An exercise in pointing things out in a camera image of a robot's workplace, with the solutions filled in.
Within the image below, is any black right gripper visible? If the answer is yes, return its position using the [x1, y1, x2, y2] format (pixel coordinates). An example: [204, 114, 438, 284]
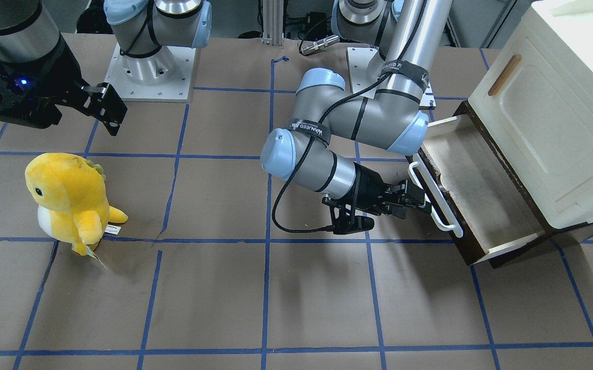
[0, 35, 128, 136]

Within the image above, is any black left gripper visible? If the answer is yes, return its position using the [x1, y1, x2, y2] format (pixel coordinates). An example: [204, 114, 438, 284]
[350, 163, 432, 219]

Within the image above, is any dark wooden drawer white handle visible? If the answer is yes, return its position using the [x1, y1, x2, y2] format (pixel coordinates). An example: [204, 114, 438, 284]
[407, 100, 592, 269]

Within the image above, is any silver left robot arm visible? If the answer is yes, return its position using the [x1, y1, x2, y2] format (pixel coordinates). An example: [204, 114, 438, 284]
[261, 1, 452, 218]

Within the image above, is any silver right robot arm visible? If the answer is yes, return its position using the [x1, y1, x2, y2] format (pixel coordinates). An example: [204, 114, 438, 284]
[0, 1, 212, 136]

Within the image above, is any yellow plush dinosaur toy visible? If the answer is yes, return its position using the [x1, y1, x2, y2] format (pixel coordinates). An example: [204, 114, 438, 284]
[24, 153, 129, 260]

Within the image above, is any cream plastic storage cabinet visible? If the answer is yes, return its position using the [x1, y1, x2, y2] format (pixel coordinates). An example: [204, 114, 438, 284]
[469, 1, 593, 229]

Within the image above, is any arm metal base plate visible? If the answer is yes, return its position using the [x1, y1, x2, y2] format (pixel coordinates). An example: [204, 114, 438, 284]
[347, 47, 437, 109]
[105, 45, 197, 102]

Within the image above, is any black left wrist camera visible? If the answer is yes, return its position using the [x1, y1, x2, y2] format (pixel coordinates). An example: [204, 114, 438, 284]
[322, 196, 374, 235]

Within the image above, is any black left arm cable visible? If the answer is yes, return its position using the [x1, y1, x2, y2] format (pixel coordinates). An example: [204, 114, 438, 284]
[272, 0, 428, 233]

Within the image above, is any aluminium frame post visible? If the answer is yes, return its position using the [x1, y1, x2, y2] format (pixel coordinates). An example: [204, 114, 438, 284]
[261, 0, 284, 48]

